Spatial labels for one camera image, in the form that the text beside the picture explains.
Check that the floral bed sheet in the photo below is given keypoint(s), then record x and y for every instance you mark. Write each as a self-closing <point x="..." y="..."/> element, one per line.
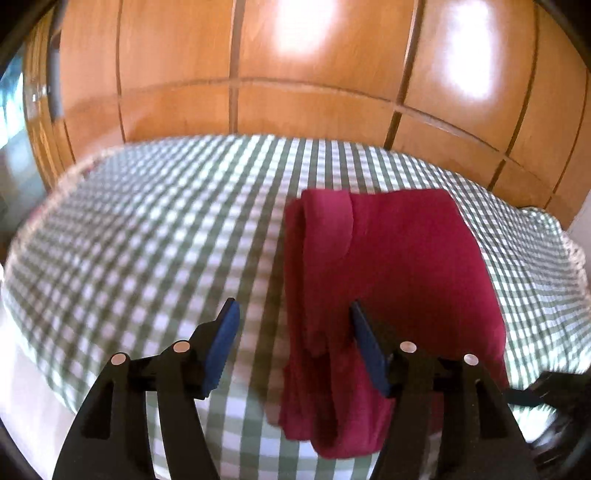
<point x="577" y="259"/>

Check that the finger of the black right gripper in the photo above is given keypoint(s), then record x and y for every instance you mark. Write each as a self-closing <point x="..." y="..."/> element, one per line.
<point x="524" y="398"/>

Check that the dark red cloth garment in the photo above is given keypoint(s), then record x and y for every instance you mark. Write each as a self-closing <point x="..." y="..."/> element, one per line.
<point x="411" y="261"/>

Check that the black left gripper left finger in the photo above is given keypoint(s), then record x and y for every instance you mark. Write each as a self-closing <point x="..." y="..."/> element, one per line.
<point x="132" y="398"/>

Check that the wooden panelled wardrobe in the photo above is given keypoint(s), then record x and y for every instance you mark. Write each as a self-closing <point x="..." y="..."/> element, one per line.
<point x="494" y="90"/>

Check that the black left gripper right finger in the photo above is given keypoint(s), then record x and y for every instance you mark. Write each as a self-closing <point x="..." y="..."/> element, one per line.
<point x="480" y="438"/>

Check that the green white checkered bedspread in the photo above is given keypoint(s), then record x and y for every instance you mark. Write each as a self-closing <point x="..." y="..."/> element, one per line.
<point x="142" y="242"/>

